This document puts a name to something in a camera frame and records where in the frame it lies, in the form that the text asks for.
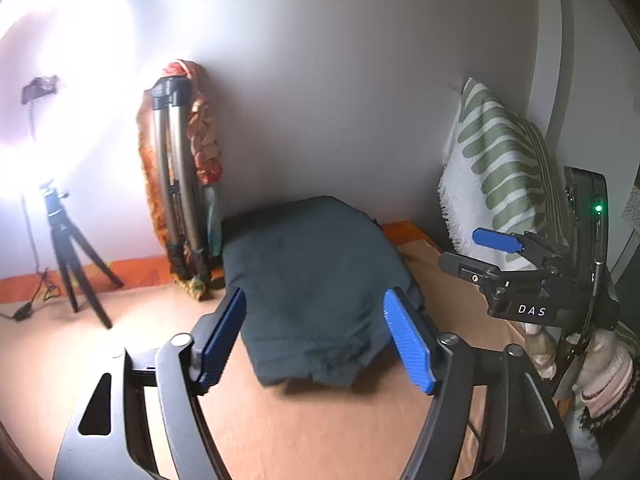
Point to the small black tripod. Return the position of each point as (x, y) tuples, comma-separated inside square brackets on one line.
[(65, 240)]

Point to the teal cloth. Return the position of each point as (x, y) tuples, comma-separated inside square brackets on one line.
[(213, 220)]

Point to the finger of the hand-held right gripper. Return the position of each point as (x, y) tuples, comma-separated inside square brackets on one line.
[(495, 240), (465, 265)]

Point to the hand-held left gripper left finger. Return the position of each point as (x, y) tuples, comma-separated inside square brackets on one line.
[(222, 340)]

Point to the dark green pants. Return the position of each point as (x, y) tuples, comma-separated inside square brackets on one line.
[(310, 270)]

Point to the person's right forearm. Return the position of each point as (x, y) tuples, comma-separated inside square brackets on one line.
[(605, 375)]

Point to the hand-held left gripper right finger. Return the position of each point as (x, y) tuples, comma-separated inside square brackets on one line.
[(407, 340)]

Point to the green and white fringed blanket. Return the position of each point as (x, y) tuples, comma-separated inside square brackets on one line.
[(495, 170)]

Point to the orange patterned cloth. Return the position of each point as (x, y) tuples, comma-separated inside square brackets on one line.
[(205, 160)]

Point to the folded silver tripod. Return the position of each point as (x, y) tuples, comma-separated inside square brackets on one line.
[(170, 160)]

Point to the person's right hand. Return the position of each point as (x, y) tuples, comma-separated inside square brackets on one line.
[(542, 355)]

